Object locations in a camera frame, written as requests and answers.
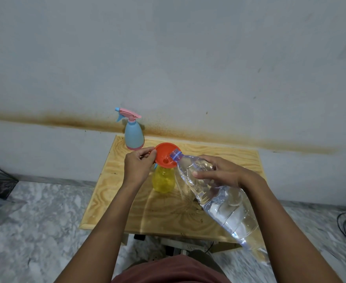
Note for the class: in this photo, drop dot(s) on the blue spray bottle pink trigger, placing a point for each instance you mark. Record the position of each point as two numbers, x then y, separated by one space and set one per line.
134 135

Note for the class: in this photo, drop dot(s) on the person's right thumb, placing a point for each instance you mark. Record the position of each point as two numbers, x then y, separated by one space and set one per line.
204 174

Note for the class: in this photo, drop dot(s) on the yellow plastic bottle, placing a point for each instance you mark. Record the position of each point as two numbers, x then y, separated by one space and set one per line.
162 181

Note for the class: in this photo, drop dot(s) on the person's maroon shirt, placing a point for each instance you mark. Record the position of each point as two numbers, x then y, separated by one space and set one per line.
173 271

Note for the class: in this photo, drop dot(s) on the person's right hand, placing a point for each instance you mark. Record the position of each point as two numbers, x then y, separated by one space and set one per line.
227 172

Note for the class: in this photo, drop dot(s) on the person's left hand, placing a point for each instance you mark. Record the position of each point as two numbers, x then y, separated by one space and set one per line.
136 167

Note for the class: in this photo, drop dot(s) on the orange plastic funnel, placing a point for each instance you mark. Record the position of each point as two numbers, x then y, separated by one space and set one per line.
164 153

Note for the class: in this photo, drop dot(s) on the person's left forearm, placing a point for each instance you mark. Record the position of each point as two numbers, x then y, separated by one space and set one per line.
108 229

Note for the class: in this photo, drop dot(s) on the person's right forearm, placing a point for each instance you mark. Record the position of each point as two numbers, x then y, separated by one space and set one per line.
282 229

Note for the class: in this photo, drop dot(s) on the large clear water bottle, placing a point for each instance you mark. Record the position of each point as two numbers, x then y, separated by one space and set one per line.
229 209

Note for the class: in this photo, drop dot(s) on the person's left thumb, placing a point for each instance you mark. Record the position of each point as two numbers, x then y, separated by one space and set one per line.
150 154

